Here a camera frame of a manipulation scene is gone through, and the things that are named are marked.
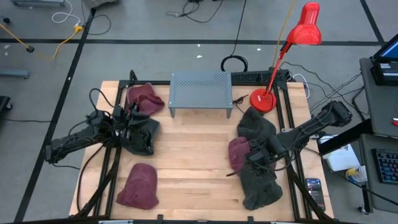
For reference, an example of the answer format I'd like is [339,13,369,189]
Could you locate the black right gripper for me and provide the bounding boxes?
[226,136,276,184]

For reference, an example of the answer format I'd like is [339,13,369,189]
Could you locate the red desk lamp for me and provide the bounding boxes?
[249,1,323,113]

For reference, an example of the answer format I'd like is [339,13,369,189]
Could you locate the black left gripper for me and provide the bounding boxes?
[112,104,152,141]

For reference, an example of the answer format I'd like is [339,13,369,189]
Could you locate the black tangled floor cable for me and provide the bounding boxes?
[165,0,225,24]

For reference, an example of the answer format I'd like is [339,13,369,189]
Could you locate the black chair base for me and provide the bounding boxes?
[0,95,13,113]

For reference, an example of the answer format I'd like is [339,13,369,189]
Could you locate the black computer keyboard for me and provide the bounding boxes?
[371,147,398,185]

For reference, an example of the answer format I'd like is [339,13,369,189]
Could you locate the black looped floor cable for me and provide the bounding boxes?
[81,0,112,36]

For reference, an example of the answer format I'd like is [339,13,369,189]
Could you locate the grey side table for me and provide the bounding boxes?
[359,57,398,139]

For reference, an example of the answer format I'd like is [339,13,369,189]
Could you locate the maroon knit hat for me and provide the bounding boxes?
[126,82,165,116]
[115,162,159,210]
[228,136,252,175]

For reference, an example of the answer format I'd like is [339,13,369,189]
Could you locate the black power strip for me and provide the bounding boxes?
[231,70,290,85]

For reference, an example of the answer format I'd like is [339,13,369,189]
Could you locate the black laptop screen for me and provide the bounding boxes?
[373,33,398,63]

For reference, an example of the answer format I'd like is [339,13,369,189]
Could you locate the white paper box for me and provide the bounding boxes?
[318,134,361,172]

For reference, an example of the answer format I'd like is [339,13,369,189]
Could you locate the yellow extension cable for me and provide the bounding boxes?
[0,23,85,60]

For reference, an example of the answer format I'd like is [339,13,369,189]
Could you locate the black box device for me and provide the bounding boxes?
[370,58,398,87]

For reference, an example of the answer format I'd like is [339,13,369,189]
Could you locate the black coiled cable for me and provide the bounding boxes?
[220,0,249,73]

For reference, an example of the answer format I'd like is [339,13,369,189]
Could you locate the grey perforated metal stand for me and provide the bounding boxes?
[168,70,234,119]

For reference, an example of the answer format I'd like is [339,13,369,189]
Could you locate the grey metal floor bar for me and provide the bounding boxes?
[11,0,66,7]

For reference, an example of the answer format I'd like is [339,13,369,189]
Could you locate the black metal bar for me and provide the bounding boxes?
[317,119,374,156]

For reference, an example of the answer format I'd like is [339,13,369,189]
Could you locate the white floor cable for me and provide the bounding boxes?
[51,0,82,27]

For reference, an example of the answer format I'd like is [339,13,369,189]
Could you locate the grey desk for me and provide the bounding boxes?
[359,133,398,215]

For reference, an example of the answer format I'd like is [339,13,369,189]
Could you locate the yellow hanging cord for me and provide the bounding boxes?
[272,0,296,68]

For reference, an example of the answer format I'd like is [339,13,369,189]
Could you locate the black smartphone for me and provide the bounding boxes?
[305,177,326,212]

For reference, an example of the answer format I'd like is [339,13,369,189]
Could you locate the black aluminium table frame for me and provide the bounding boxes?
[70,70,335,224]

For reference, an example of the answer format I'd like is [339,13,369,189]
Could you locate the white yellow canister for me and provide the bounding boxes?
[345,164,369,184]

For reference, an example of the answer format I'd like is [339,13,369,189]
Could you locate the dark grey knit hat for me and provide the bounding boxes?
[238,161,284,212]
[119,113,162,156]
[236,106,277,144]

